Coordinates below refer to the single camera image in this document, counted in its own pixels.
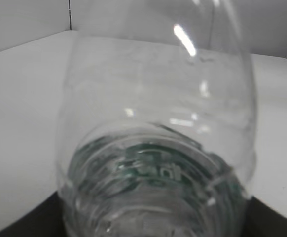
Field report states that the clear cestbon water bottle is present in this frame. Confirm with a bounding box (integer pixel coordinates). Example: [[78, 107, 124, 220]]
[[56, 0, 257, 237]]

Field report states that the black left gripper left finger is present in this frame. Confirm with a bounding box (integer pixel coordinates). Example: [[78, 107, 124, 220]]
[[0, 192, 65, 237]]

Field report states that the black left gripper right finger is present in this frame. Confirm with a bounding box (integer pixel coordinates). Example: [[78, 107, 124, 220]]
[[247, 197, 287, 237]]

